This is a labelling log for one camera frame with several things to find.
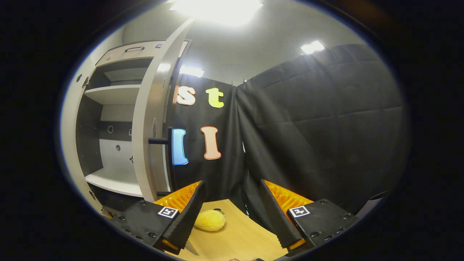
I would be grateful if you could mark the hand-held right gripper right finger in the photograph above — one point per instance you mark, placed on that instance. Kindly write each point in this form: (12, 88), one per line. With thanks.
(277, 217)

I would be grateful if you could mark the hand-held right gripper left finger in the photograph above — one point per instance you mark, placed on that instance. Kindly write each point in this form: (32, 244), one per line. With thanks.
(188, 217)

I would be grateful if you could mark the grey cabinet door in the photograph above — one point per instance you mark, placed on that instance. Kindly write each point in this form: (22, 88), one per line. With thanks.
(70, 137)
(145, 127)

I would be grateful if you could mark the grey and black cabinet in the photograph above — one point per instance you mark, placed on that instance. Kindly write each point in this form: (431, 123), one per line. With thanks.
(112, 94)

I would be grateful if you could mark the yellow plush toy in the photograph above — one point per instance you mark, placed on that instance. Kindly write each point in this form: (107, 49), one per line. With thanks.
(210, 221)

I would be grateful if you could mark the black backdrop cloth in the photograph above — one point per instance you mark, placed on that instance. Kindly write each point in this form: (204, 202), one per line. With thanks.
(326, 127)

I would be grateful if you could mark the large ceiling light panel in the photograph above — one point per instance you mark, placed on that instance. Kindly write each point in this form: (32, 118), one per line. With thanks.
(217, 11)

